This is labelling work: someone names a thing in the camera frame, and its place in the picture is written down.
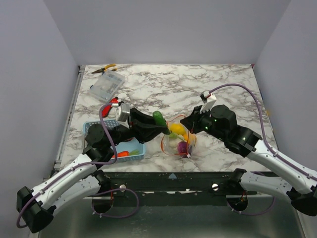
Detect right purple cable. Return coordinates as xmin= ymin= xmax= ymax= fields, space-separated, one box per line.
xmin=202 ymin=83 xmax=317 ymax=216

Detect purple cable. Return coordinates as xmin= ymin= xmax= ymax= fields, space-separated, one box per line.
xmin=16 ymin=103 xmax=139 ymax=229
xmin=202 ymin=83 xmax=317 ymax=216

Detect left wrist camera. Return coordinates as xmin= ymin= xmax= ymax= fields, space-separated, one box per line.
xmin=116 ymin=103 xmax=130 ymax=122

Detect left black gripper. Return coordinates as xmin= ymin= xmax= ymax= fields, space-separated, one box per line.
xmin=107 ymin=108 xmax=167 ymax=147

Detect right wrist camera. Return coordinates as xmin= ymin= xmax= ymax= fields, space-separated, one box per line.
xmin=200 ymin=91 xmax=216 ymax=114

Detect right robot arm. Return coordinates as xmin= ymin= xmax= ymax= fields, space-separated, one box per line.
xmin=180 ymin=105 xmax=317 ymax=216

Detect blue plastic basket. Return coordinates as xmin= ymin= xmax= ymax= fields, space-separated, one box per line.
xmin=82 ymin=119 xmax=146 ymax=163

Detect red utility knife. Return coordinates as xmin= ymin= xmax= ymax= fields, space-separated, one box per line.
xmin=102 ymin=97 xmax=119 ymax=118

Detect orange carrot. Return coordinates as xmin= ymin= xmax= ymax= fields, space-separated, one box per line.
xmin=117 ymin=149 xmax=140 ymax=158

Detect green white cabbage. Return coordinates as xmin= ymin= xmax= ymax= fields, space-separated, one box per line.
xmin=169 ymin=132 xmax=179 ymax=138

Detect yellow handled pliers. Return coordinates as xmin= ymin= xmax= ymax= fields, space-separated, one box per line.
xmin=91 ymin=64 xmax=117 ymax=74

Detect clear zip top bag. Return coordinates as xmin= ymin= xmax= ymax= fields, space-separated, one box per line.
xmin=160 ymin=115 xmax=197 ymax=158

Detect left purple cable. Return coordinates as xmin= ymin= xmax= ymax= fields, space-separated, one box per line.
xmin=16 ymin=103 xmax=139 ymax=229

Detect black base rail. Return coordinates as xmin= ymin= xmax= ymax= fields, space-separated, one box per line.
xmin=92 ymin=169 xmax=246 ymax=211

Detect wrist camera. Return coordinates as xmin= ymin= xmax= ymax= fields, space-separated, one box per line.
xmin=200 ymin=91 xmax=216 ymax=114
xmin=116 ymin=103 xmax=130 ymax=122

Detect yellow bell pepper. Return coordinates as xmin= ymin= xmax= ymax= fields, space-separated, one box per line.
xmin=183 ymin=133 xmax=197 ymax=146

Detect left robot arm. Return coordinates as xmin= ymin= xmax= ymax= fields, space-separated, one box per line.
xmin=16 ymin=106 xmax=169 ymax=233

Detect purple onion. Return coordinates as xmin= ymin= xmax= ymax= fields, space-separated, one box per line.
xmin=177 ymin=141 xmax=190 ymax=153

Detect yellow mango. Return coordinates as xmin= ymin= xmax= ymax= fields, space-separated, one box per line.
xmin=169 ymin=123 xmax=186 ymax=135

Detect clear plastic screw box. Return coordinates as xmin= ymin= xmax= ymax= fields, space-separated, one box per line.
xmin=88 ymin=70 xmax=126 ymax=103

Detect green chili pepper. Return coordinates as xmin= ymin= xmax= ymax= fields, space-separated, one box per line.
xmin=152 ymin=111 xmax=170 ymax=135

